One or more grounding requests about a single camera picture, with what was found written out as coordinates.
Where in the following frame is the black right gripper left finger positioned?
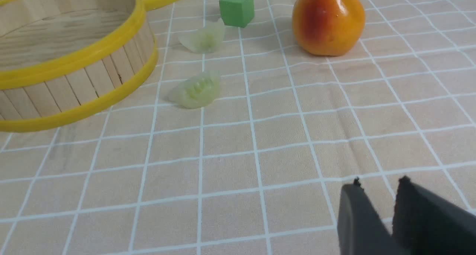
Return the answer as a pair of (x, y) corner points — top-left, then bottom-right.
(337, 178), (406, 255)

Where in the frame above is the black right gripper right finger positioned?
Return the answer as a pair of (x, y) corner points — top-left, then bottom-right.
(392, 176), (476, 255)

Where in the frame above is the translucent green dumpling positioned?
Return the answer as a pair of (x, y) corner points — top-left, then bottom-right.
(178, 19), (226, 54)
(168, 71), (221, 109)

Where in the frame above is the bamboo steamer tray yellow rim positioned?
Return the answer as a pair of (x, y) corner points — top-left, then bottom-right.
(0, 0), (158, 133)

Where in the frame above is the beige checkered tablecloth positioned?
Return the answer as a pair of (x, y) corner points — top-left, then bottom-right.
(1, 0), (476, 255)

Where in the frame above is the orange plastic pear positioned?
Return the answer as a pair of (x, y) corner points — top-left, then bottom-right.
(291, 0), (366, 57)

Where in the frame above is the green foam cube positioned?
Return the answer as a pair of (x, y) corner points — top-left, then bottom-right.
(219, 0), (255, 28)

